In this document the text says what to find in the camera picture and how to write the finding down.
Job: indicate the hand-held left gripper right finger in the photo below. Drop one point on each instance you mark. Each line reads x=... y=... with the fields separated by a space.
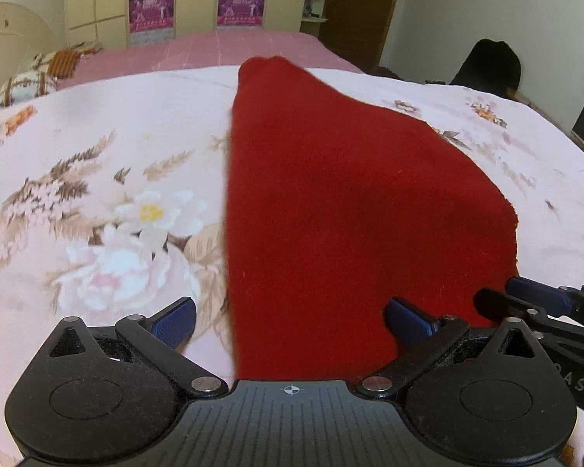
x=409 y=321

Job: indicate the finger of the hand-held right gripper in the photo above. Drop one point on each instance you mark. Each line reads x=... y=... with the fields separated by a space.
x=540 y=293
x=511 y=307

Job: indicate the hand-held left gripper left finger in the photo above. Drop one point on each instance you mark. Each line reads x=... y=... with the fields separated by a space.
x=175 y=322

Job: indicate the red knit garment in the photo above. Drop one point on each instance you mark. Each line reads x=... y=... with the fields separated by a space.
x=345 y=204

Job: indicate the floral pale pink blanket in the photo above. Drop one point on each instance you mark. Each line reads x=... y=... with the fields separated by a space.
x=102 y=155

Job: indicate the pink bed sheet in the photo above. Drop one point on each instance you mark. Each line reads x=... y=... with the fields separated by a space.
x=199 y=53

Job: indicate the orange patterned cloth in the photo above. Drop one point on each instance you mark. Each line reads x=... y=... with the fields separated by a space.
x=68 y=62

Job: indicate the dark brown wooden door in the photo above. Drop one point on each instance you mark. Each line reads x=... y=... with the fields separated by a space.
x=357 y=9

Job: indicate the cream wardrobe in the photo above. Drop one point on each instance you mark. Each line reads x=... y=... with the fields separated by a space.
x=102 y=0

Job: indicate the cream curved headboard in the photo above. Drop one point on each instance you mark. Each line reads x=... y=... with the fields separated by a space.
x=9 y=34

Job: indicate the purple wall poster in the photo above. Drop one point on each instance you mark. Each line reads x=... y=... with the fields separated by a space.
x=242 y=2
x=151 y=7

